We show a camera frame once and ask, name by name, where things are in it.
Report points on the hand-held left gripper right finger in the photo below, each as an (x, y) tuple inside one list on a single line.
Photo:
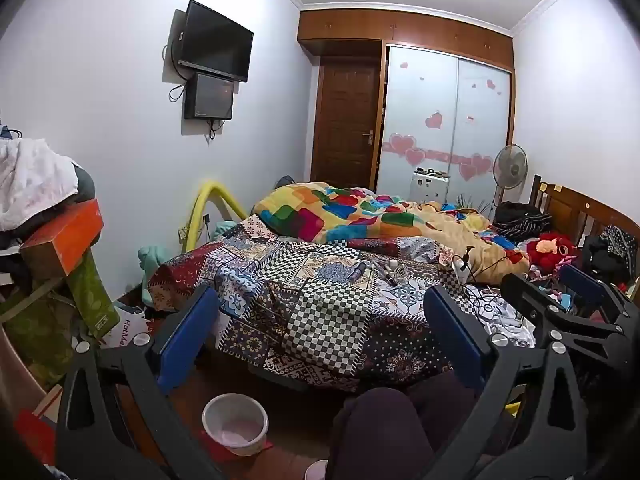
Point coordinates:
[(455, 335)]

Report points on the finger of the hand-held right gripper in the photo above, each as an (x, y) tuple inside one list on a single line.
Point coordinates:
[(540, 315), (582, 282)]

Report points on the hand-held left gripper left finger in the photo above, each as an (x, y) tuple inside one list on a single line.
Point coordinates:
[(187, 332)]

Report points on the white plastic cup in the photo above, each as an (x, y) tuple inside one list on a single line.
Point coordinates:
[(235, 422)]

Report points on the black patterned cloth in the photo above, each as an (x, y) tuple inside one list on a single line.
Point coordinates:
[(610, 250)]

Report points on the red plush toy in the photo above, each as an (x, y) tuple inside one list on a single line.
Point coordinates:
[(550, 250)]

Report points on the white red-printed plastic bag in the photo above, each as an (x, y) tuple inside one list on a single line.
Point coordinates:
[(125, 332)]

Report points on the white charger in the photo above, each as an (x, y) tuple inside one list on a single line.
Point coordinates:
[(460, 267)]

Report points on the wooden bed headboard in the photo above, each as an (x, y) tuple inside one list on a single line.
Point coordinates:
[(565, 205)]

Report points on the black striped clothes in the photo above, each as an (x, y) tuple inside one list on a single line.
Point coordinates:
[(520, 220)]

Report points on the green leaf-patterned box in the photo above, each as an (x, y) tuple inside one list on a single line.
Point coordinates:
[(35, 340), (95, 295)]

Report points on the teal cloth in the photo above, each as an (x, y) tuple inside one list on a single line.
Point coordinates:
[(225, 230)]

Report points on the dark purple bottle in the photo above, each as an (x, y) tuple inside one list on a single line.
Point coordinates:
[(358, 272)]

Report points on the patchwork patterned bedsheet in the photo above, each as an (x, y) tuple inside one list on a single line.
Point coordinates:
[(310, 310)]

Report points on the person's purple trouser leg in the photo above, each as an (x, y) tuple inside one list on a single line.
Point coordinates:
[(380, 435)]

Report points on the yellow foam tube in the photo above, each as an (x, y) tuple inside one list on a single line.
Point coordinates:
[(200, 205)]

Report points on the white standing fan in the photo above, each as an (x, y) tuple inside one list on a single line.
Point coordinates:
[(510, 165)]

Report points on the small white cabinet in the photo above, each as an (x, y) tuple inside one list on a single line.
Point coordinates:
[(429, 189)]

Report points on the orange cardboard box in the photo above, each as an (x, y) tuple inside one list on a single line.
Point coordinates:
[(65, 240)]

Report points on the wooden slat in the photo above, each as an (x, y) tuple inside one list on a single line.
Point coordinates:
[(30, 300)]

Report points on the colourful block-patterned blanket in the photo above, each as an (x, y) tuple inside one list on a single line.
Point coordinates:
[(350, 210)]

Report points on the dark green bundle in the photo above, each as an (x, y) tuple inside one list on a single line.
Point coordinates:
[(84, 185)]

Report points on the red floral box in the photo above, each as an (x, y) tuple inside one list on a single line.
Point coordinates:
[(35, 435)]

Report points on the group of red heart stickers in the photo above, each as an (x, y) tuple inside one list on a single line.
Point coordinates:
[(402, 144)]

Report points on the frosted sliding wardrobe door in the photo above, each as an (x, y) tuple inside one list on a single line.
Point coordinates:
[(482, 110), (415, 100)]

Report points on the white cloth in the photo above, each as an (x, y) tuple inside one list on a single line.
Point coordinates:
[(30, 180)]

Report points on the brown wooden door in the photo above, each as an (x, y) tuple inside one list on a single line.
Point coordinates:
[(345, 120)]

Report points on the wooden overhead cabinet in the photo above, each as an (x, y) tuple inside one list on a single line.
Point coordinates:
[(400, 25)]

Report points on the wall socket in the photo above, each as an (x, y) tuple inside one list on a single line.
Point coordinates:
[(182, 234)]

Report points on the black wall television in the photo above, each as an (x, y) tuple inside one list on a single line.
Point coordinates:
[(215, 40)]

